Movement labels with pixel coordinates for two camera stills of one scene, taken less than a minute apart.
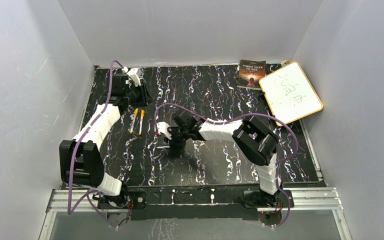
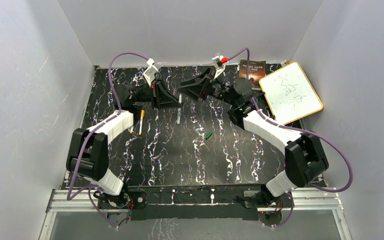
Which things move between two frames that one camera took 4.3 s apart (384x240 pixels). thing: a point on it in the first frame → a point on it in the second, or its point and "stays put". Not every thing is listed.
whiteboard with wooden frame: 289,94 stays put
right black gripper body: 179,136 → 220,91
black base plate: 159,203 stays put
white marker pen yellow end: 142,114 stays put
